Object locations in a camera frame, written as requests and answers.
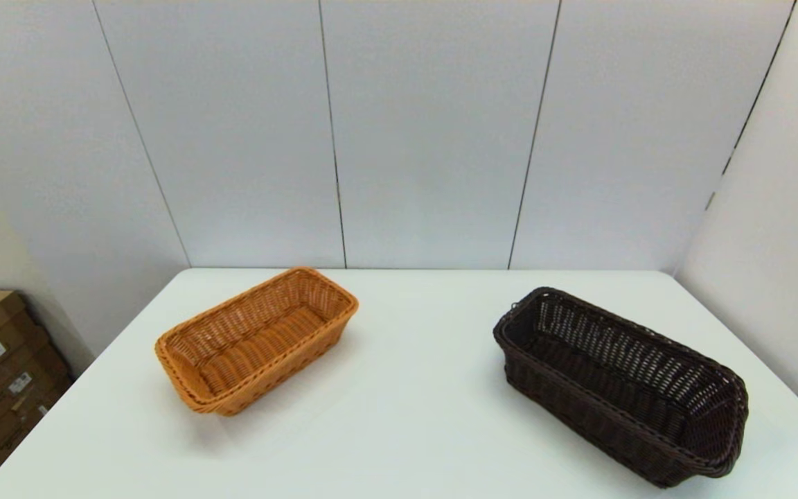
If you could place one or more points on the orange wicker basket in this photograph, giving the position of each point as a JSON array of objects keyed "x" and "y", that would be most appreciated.
[{"x": 253, "y": 346}]

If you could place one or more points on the dark brown wicker basket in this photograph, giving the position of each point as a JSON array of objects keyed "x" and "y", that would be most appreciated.
[{"x": 621, "y": 388}]

